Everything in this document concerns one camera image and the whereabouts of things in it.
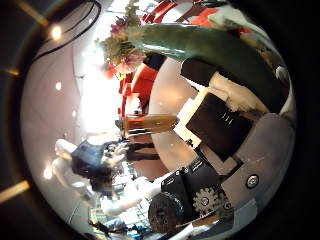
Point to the orange beanbag seat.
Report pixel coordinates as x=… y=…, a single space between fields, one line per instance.
x=203 y=18

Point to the bouquet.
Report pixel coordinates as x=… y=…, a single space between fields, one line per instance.
x=206 y=43

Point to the orange sofa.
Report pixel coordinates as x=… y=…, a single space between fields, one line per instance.
x=141 y=85

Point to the amber glass vase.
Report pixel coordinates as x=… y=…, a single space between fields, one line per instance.
x=151 y=124

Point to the person in blue shirt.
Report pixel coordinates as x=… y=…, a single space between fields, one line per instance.
x=88 y=158

